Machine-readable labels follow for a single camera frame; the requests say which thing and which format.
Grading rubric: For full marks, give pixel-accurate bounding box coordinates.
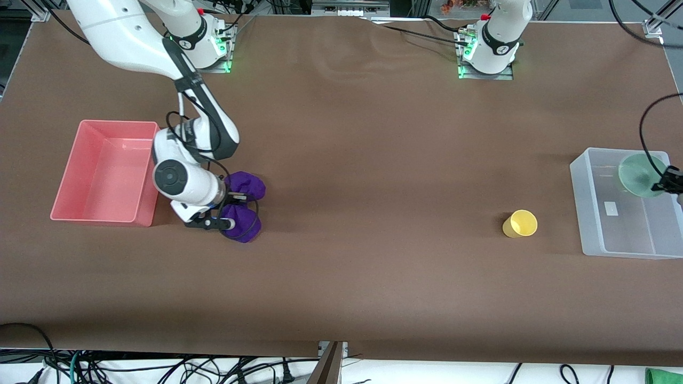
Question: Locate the purple cloth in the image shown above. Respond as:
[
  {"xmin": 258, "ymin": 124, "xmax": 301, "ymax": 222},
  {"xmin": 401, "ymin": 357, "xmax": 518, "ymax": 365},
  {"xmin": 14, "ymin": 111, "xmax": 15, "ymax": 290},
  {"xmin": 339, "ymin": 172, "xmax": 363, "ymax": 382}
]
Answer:
[{"xmin": 220, "ymin": 171, "xmax": 266, "ymax": 244}]

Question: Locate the mint green bowl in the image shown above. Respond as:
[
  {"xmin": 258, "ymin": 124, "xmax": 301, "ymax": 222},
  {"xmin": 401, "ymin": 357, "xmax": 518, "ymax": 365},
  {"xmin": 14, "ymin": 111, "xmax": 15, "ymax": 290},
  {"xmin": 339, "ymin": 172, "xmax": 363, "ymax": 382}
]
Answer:
[{"xmin": 618, "ymin": 153, "xmax": 669, "ymax": 198}]

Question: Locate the yellow plastic cup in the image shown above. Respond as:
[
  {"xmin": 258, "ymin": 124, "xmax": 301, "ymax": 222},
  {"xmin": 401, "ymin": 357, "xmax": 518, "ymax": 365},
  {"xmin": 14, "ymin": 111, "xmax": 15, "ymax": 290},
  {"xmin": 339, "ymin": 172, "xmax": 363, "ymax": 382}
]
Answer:
[{"xmin": 502, "ymin": 210, "xmax": 538, "ymax": 238}]

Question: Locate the green cloth item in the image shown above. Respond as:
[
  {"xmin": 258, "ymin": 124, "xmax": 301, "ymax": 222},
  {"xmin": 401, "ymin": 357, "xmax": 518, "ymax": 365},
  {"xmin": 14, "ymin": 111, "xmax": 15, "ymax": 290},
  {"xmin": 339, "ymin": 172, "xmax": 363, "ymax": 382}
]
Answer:
[{"xmin": 645, "ymin": 367, "xmax": 683, "ymax": 384}]

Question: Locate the clear plastic bin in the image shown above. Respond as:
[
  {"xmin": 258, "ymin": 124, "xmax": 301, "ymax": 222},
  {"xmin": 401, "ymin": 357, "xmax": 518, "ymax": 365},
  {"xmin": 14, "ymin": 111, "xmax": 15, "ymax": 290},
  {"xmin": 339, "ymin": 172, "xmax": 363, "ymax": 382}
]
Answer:
[{"xmin": 569, "ymin": 147, "xmax": 683, "ymax": 260}]

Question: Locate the pink plastic bin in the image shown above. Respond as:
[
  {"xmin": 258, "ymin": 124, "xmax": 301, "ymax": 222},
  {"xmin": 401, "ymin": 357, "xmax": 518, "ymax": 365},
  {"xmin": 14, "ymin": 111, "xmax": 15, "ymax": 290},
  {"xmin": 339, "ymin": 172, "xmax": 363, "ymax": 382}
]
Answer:
[{"xmin": 50, "ymin": 120, "xmax": 162, "ymax": 228}]

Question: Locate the brown table cover sheet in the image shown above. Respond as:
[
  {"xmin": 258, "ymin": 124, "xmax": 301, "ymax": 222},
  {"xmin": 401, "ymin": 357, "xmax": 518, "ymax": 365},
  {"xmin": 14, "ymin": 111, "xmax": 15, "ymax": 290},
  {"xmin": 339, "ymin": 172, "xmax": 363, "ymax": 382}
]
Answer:
[{"xmin": 0, "ymin": 10, "xmax": 683, "ymax": 367}]

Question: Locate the dark table support beam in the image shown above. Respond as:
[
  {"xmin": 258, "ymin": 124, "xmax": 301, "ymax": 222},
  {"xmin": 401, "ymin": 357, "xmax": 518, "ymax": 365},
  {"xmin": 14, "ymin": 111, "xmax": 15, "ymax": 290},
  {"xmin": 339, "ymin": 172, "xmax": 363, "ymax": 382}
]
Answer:
[{"xmin": 306, "ymin": 341, "xmax": 343, "ymax": 384}]

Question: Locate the white socket strip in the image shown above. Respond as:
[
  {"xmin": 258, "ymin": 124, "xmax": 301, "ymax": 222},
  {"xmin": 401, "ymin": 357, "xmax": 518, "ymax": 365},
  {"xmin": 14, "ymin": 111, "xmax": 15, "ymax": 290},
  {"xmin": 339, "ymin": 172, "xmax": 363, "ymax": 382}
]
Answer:
[{"xmin": 312, "ymin": 0, "xmax": 391, "ymax": 17}]

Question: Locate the orange decorative object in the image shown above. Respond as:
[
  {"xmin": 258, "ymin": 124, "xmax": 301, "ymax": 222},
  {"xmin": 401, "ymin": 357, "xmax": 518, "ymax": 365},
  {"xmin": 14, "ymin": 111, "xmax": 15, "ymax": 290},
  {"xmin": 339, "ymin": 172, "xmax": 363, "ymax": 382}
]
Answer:
[{"xmin": 440, "ymin": 0, "xmax": 483, "ymax": 15}]

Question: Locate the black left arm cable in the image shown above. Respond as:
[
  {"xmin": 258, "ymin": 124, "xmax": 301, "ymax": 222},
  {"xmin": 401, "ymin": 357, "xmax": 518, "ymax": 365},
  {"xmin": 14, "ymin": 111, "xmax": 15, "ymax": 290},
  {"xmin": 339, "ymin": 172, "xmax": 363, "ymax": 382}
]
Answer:
[{"xmin": 608, "ymin": 0, "xmax": 683, "ymax": 180}]

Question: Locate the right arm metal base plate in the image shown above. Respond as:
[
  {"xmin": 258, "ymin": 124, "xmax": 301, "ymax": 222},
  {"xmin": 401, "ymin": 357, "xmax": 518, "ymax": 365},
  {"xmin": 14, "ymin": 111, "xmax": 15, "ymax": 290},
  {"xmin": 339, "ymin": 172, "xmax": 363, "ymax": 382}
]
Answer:
[{"xmin": 192, "ymin": 20, "xmax": 237, "ymax": 74}]

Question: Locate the aluminium frame post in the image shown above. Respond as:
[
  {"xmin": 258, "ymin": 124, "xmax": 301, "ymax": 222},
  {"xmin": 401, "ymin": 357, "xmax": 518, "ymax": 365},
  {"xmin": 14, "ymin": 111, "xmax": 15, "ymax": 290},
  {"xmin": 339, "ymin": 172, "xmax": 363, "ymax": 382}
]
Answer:
[
  {"xmin": 20, "ymin": 0, "xmax": 53, "ymax": 23},
  {"xmin": 642, "ymin": 0, "xmax": 683, "ymax": 38}
]

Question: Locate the silver table bracket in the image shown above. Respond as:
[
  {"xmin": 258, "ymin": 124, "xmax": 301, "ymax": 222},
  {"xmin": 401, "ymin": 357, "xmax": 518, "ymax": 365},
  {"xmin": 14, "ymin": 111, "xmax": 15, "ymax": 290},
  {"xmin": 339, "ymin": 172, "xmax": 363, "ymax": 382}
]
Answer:
[{"xmin": 318, "ymin": 341, "xmax": 349, "ymax": 359}]

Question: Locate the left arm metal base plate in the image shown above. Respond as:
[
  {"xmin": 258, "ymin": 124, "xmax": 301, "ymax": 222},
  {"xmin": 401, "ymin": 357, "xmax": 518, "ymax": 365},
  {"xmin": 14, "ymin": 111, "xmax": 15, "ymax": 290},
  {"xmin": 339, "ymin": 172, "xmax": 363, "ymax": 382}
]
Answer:
[{"xmin": 455, "ymin": 27, "xmax": 516, "ymax": 81}]

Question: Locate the thick black floor cable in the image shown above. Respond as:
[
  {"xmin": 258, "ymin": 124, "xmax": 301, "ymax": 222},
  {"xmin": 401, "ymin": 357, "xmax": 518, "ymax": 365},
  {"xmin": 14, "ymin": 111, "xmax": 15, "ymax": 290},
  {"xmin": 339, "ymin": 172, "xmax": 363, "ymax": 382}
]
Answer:
[{"xmin": 0, "ymin": 322, "xmax": 56, "ymax": 370}]

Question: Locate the long black base cable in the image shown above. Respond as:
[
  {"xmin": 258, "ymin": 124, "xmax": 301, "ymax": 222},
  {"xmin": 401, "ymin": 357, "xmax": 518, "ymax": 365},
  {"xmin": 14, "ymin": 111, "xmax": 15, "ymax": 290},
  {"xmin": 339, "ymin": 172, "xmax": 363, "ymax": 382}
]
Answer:
[{"xmin": 368, "ymin": 20, "xmax": 473, "ymax": 47}]

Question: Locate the curved black base cable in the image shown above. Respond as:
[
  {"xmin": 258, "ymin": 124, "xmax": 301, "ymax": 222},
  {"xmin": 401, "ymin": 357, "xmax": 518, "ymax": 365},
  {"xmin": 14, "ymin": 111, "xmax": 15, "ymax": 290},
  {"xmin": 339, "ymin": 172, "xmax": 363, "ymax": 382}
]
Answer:
[{"xmin": 423, "ymin": 15, "xmax": 470, "ymax": 36}]

